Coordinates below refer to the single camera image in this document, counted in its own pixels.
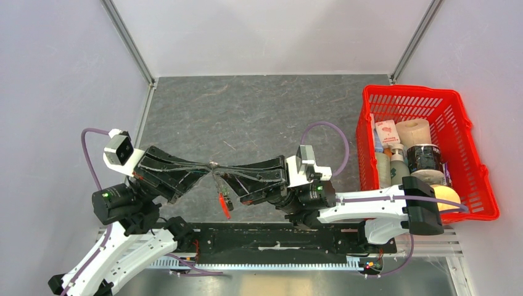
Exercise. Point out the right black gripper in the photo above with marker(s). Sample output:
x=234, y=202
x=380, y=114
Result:
x=261, y=192

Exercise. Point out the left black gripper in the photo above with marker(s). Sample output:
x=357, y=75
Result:
x=155, y=168

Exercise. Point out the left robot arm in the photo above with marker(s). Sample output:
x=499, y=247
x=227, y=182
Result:
x=129, y=212

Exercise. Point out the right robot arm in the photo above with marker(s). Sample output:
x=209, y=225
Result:
x=303, y=190

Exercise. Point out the grey green bottle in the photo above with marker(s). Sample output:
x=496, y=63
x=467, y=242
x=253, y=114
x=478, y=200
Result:
x=383, y=169

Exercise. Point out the white red carton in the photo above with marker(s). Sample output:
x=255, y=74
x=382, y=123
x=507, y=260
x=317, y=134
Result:
x=387, y=133

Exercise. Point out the green soap dispenser bottle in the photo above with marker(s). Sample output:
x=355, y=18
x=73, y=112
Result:
x=398, y=167

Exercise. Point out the toilet paper roll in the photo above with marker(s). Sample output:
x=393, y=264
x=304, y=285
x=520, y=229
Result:
x=414, y=132

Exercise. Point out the yellow round sponge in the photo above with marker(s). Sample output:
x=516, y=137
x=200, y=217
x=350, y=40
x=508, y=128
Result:
x=448, y=194

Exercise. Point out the red plastic basket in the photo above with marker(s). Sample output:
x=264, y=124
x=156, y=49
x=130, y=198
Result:
x=438, y=143

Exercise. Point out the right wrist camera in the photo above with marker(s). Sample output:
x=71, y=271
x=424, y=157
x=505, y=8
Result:
x=302, y=168

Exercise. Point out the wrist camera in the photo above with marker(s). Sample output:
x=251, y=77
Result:
x=119, y=154
x=302, y=168

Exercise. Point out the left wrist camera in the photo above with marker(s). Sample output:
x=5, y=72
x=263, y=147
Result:
x=119, y=154

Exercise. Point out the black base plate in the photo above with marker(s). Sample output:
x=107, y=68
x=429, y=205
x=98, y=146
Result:
x=278, y=243

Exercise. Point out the white cable duct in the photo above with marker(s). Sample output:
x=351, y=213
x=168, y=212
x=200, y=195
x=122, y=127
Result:
x=350, y=264

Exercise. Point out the left aluminium frame post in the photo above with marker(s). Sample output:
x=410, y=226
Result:
x=128, y=41

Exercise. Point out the aluminium frame post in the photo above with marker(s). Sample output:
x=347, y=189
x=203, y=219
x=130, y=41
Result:
x=415, y=40
x=128, y=41

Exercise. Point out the right aluminium frame post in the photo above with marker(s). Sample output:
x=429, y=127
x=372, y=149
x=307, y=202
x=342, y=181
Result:
x=415, y=40

